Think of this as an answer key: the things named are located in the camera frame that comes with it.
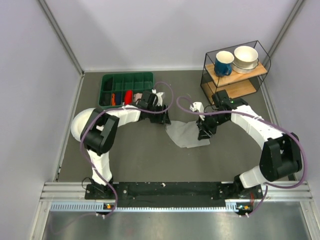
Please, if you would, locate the aluminium frame rail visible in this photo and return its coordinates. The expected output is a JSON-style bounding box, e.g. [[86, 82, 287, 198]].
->
[[40, 181, 313, 202]]

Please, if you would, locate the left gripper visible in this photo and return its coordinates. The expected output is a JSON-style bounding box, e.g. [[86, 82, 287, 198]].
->
[[147, 103, 171, 125]]

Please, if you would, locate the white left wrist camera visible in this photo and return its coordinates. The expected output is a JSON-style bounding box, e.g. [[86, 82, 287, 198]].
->
[[152, 89, 166, 106]]

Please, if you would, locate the white cable duct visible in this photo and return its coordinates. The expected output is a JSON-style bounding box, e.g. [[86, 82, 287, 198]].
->
[[49, 201, 250, 214]]

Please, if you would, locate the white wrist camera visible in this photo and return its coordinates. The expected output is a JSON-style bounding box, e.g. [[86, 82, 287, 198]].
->
[[152, 89, 166, 106], [189, 101, 205, 121]]

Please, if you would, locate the blue mug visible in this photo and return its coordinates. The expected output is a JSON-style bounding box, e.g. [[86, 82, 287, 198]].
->
[[214, 50, 235, 77]]

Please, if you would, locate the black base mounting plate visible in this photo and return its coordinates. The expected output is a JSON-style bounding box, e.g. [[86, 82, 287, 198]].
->
[[84, 181, 266, 208]]

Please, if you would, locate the white bowl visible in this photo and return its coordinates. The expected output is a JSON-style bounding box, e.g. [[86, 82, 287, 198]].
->
[[231, 45, 259, 74]]

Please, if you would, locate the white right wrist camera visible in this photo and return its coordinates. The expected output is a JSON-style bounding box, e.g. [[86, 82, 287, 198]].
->
[[189, 101, 205, 121]]

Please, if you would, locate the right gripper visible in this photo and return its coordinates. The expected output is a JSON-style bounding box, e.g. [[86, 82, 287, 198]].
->
[[196, 110, 229, 141]]

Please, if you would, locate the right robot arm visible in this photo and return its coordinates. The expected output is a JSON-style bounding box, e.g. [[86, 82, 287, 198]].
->
[[190, 90, 302, 198]]

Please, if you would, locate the white underwear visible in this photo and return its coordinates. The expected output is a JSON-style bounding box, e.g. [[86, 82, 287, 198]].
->
[[165, 120, 210, 149]]

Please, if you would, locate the white paper plate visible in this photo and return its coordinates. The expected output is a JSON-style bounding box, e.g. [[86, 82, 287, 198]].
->
[[70, 108, 95, 142]]

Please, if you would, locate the black wire wooden shelf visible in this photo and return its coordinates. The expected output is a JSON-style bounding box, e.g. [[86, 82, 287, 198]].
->
[[200, 40, 272, 104]]

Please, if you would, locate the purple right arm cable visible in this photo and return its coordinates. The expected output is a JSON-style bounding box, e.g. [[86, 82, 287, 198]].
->
[[176, 96, 309, 218]]

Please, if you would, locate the green compartment organizer box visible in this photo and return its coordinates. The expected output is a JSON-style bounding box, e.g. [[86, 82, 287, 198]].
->
[[98, 72, 155, 110]]

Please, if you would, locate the red rolled garment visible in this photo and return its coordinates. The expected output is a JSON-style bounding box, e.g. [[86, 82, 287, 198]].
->
[[124, 90, 133, 105]]

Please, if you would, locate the pink rolled garment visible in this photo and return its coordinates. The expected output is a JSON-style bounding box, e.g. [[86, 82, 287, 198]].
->
[[133, 93, 143, 103]]

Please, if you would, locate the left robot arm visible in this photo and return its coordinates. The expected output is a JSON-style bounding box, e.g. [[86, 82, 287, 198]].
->
[[71, 90, 171, 199]]

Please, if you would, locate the orange and blue rolled garment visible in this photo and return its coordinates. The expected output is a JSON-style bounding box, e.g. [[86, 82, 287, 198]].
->
[[111, 92, 122, 106]]

